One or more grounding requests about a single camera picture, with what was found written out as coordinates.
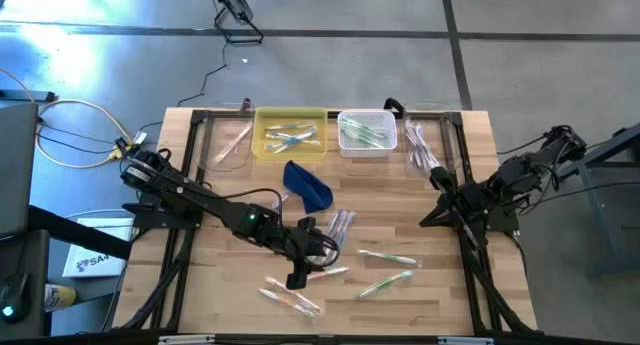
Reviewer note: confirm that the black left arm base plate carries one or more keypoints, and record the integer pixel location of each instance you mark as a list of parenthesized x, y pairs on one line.
[(150, 222)]

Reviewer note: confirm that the blue cloth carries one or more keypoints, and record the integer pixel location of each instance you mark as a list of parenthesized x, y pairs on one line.
[(305, 187)]

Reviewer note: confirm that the yellow white cup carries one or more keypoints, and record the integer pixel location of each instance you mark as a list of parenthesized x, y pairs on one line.
[(60, 297)]

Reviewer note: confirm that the white perforated plastic basket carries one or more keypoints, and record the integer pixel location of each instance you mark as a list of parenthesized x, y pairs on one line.
[(370, 115)]

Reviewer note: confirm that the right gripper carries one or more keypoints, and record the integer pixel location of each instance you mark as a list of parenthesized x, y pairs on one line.
[(470, 205)]

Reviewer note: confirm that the black desk beam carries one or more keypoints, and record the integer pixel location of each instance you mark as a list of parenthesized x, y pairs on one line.
[(75, 232)]

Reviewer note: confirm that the green toothbrush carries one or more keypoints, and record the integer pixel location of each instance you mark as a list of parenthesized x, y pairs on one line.
[(360, 139), (385, 284), (370, 130), (387, 257), (365, 134), (375, 141), (352, 126)]

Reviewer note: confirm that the grey metal table frame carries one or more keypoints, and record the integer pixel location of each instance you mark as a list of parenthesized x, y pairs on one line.
[(600, 220)]

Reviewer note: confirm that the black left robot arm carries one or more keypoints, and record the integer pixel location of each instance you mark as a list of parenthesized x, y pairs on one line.
[(200, 200)]

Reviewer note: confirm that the pink toothbrush in clear wrapper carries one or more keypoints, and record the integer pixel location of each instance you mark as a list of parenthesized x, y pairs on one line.
[(280, 201)]

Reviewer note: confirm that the orange toothbrush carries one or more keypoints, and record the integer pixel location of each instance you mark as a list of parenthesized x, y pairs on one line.
[(292, 292), (330, 273), (285, 301), (234, 142)]

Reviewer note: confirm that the white printed box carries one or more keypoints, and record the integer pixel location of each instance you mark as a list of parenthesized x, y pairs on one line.
[(95, 265)]

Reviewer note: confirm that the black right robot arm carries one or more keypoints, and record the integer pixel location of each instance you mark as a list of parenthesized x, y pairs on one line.
[(530, 165)]

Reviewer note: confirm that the black computer mouse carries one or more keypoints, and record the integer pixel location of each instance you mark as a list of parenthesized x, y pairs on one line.
[(14, 297)]

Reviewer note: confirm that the yellow plastic bin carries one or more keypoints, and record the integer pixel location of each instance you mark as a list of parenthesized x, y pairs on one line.
[(260, 155)]

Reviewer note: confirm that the black desk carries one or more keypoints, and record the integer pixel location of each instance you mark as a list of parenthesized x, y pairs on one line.
[(35, 255)]

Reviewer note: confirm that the clear plastic bin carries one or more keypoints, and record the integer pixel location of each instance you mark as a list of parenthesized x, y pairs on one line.
[(445, 130), (240, 160)]

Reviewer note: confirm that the grey laptop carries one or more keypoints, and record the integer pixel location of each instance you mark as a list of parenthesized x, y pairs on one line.
[(17, 170)]

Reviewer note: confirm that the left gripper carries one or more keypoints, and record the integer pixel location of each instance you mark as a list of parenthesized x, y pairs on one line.
[(292, 245)]

